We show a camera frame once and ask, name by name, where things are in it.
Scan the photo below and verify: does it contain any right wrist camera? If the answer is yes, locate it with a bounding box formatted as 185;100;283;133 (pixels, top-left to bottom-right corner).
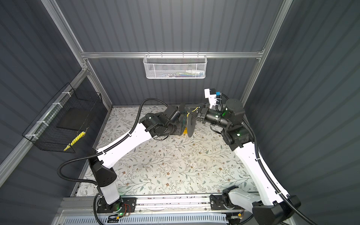
204;88;221;109

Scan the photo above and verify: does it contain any white wire mesh basket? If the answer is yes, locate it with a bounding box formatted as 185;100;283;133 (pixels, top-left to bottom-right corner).
143;56;208;79

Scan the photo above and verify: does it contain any floral table mat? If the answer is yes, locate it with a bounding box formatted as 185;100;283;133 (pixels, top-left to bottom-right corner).
75;105;259;197

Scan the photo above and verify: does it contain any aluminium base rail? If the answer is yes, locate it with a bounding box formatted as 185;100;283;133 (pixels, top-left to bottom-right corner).
56;192;287;217

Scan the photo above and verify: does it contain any grey perforated cable spool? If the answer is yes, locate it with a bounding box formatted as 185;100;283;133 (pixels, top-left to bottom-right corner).
178;103;196;137

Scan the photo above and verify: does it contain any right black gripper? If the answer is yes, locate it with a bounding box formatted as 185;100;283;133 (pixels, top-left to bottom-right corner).
185;104;229;131

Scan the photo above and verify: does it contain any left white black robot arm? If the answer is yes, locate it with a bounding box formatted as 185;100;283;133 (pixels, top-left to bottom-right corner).
57;99;186;213

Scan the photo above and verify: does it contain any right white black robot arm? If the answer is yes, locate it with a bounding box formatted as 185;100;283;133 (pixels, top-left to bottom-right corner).
185;98;315;225

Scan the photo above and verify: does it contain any black wire mesh basket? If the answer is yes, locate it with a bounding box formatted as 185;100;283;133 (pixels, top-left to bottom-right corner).
22;85;103;153

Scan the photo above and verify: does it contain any yellow black tool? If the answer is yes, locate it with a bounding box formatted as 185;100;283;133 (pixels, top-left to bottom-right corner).
63;131;86;152

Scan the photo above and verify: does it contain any yellow cable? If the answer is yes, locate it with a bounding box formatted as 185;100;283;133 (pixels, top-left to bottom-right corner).
182;106;200;134

